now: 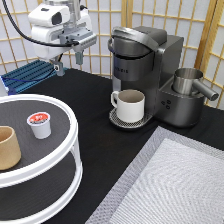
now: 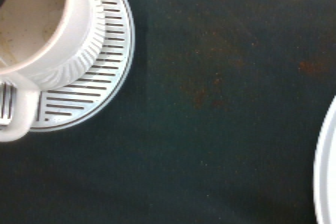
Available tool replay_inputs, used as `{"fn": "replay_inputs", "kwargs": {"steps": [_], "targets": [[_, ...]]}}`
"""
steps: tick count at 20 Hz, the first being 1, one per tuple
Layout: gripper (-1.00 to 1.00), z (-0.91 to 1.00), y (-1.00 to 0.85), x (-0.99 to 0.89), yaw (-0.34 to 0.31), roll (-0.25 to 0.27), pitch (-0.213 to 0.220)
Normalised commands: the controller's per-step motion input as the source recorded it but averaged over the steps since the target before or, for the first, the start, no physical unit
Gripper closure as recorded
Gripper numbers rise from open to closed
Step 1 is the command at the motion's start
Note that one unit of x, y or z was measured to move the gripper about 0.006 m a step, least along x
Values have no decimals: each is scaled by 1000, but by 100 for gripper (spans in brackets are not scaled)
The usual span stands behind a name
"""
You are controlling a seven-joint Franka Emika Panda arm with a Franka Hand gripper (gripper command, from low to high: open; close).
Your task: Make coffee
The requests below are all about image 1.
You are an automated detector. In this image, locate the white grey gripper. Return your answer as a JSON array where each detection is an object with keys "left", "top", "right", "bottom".
[{"left": 28, "top": 3, "right": 97, "bottom": 76}]

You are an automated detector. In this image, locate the red-lidded white coffee pod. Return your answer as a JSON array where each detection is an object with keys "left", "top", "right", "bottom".
[{"left": 27, "top": 112, "right": 51, "bottom": 139}]

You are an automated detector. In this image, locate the grey pod coffee machine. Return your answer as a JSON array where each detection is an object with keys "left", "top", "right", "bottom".
[{"left": 108, "top": 26, "right": 204, "bottom": 128}]

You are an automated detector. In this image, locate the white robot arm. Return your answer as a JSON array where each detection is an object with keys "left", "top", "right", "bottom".
[{"left": 28, "top": 0, "right": 97, "bottom": 76}]

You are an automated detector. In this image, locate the white ceramic mug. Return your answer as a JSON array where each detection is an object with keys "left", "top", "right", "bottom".
[{"left": 111, "top": 89, "right": 145, "bottom": 123}]

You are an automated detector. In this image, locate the tan ceramic cup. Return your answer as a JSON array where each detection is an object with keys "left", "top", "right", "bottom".
[{"left": 0, "top": 126, "right": 21, "bottom": 170}]

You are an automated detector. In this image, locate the white two-tier round shelf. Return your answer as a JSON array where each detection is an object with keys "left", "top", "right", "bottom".
[{"left": 0, "top": 94, "right": 83, "bottom": 224}]

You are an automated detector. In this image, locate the steel milk frothing jug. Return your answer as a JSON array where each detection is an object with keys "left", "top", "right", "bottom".
[{"left": 173, "top": 68, "right": 219, "bottom": 101}]

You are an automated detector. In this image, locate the wooden shoji folding screen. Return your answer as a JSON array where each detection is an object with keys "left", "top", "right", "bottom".
[{"left": 0, "top": 0, "right": 224, "bottom": 110}]

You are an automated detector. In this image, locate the grey woven placemat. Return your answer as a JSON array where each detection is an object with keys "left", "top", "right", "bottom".
[{"left": 85, "top": 127, "right": 224, "bottom": 224}]

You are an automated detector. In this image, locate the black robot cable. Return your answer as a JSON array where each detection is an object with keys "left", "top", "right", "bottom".
[{"left": 1, "top": 0, "right": 80, "bottom": 48}]

